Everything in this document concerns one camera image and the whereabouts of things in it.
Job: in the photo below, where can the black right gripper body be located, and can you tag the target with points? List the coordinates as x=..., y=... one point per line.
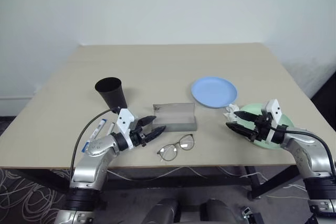
x=262, y=128

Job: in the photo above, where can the white tissue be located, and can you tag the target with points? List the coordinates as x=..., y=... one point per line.
x=231, y=112

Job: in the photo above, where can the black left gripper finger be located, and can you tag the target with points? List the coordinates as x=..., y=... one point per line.
x=145, y=122
x=155, y=134

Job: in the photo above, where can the small black floor device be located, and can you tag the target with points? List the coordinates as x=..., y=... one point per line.
x=250, y=216

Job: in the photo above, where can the slim white pen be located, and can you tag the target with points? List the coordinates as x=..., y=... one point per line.
x=110, y=129

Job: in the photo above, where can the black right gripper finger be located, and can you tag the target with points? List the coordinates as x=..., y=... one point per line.
x=246, y=117
x=242, y=130

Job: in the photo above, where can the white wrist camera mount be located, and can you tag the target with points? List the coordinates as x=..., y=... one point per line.
x=274, y=108
x=123, y=119

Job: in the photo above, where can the thin-framed round eyeglasses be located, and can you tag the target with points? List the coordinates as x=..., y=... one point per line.
x=168, y=153

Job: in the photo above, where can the dark grey rounded shape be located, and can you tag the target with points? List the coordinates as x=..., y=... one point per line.
x=162, y=212
x=218, y=212

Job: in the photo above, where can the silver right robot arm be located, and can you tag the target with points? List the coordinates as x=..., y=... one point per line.
x=307, y=155

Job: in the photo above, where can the white marker with blue print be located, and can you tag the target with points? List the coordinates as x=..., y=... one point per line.
x=99, y=128

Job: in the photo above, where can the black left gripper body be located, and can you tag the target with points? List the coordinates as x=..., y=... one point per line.
x=138, y=137

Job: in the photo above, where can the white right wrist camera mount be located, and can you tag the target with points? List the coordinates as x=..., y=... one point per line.
x=274, y=108

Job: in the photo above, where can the grey glasses case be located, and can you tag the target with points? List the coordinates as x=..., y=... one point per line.
x=174, y=121

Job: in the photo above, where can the light blue plate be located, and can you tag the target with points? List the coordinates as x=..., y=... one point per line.
x=214, y=91

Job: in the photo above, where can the black pen cup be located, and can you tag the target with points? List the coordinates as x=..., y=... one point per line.
x=113, y=95

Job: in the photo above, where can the black table frame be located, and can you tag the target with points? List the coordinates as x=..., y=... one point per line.
x=183, y=183

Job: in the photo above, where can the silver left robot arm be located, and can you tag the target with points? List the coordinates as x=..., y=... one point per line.
x=89, y=166

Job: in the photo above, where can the light green plate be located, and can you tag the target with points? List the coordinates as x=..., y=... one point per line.
x=249, y=108

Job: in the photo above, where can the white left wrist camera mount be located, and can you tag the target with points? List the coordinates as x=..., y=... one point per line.
x=123, y=119

